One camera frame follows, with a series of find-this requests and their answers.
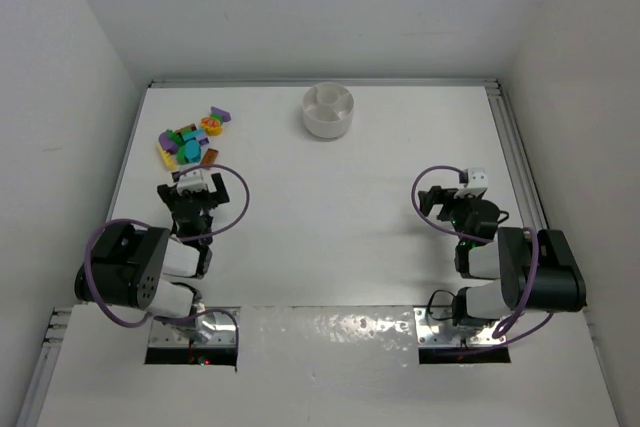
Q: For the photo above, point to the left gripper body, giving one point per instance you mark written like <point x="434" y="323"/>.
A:
<point x="191" y="197"/>

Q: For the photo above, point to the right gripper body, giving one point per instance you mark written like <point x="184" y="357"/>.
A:
<point x="447" y="199"/>

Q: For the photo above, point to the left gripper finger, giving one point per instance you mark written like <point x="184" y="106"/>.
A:
<point x="220" y="195"/>
<point x="168" y="194"/>

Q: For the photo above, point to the yellow lego brick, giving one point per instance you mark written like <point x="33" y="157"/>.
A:
<point x="167" y="158"/>

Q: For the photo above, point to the teal lego brick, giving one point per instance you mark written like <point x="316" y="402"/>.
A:
<point x="189" y="153"/>

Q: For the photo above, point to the purple arch lego brick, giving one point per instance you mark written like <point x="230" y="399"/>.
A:
<point x="167" y="142"/>

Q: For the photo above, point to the green lego plate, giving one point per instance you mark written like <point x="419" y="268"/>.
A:
<point x="175" y="137"/>

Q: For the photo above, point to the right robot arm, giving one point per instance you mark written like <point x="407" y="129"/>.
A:
<point x="523" y="271"/>

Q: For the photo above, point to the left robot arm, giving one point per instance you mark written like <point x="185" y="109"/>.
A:
<point x="146" y="268"/>

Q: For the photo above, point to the yellow butterfly lego piece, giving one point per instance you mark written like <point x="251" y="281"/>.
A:
<point x="212" y="126"/>

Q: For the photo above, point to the dark brown lego brick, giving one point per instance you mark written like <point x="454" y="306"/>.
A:
<point x="188" y="128"/>

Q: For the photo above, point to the purple curved lego brick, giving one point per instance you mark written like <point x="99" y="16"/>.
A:
<point x="221" y="115"/>

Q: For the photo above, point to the white divided round container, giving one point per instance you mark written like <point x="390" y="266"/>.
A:
<point x="328" y="110"/>

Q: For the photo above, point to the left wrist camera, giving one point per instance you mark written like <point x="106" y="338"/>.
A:
<point x="192" y="181"/>

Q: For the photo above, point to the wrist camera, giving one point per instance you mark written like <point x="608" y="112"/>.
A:
<point x="474" y="183"/>
<point x="192" y="181"/>

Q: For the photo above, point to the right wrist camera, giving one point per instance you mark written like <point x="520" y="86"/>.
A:
<point x="474" y="183"/>

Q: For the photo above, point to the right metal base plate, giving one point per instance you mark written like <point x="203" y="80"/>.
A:
<point x="434" y="329"/>

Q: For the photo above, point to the metal base plate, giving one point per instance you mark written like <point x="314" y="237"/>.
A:
<point x="217" y="328"/>
<point x="434" y="329"/>

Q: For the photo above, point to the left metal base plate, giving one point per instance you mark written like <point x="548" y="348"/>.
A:
<point x="217" y="328"/>

